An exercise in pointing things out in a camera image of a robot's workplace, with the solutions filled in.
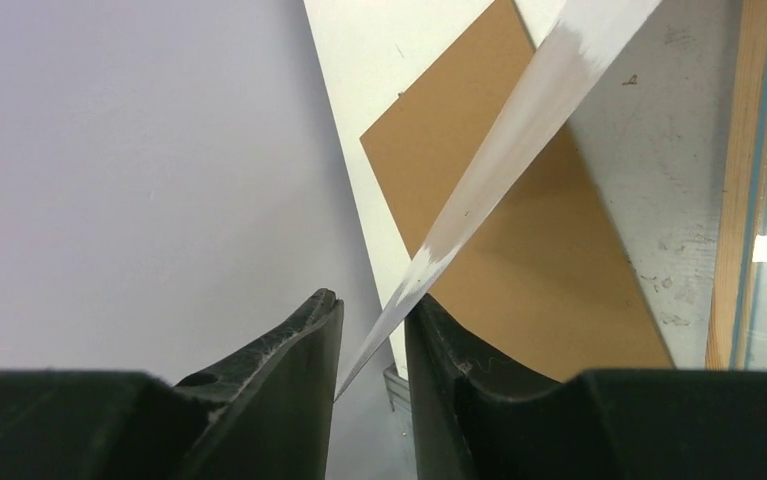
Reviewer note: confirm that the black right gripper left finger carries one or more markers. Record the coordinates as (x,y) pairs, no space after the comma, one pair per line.
(262,412)

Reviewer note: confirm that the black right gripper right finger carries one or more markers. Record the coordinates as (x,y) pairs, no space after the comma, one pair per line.
(479,414)

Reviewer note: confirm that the brown cardboard backing board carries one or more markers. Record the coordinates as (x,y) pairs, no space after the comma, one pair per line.
(545,279)

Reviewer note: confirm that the hot air balloon photo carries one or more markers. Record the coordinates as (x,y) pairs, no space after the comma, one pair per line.
(585,39)

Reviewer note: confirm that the wooden picture frame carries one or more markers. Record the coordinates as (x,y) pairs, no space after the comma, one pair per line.
(737,330)

